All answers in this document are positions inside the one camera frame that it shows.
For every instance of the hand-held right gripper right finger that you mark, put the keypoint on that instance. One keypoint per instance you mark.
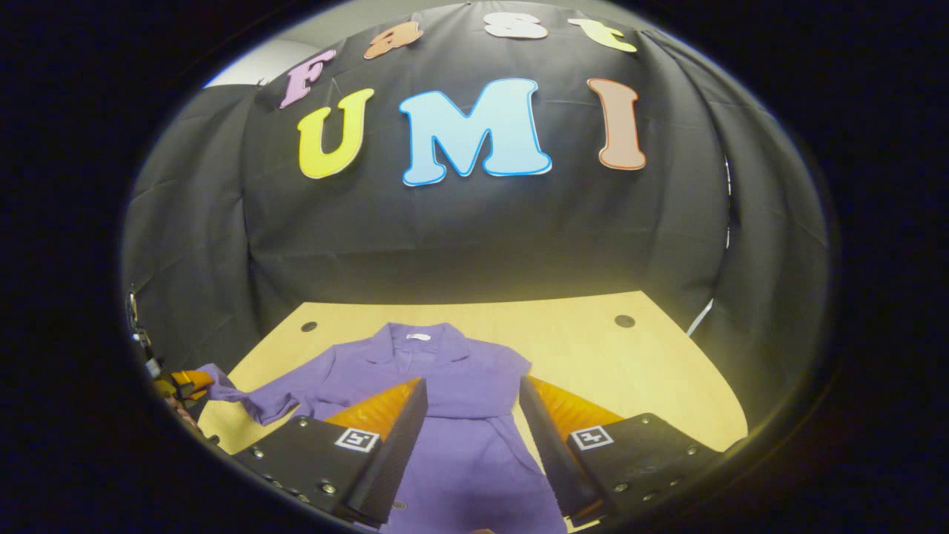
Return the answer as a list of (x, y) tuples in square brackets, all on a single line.
[(549, 452)]

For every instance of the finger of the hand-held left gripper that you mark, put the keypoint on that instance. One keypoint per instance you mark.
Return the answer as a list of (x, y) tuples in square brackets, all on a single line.
[(193, 384)]

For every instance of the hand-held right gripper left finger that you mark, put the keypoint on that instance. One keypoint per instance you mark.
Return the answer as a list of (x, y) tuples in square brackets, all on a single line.
[(397, 460)]

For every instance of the purple button-up garment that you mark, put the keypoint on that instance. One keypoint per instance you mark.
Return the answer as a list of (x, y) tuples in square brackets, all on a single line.
[(460, 371)]

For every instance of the black backdrop cloth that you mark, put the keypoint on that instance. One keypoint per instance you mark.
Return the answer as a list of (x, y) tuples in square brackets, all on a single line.
[(474, 245)]

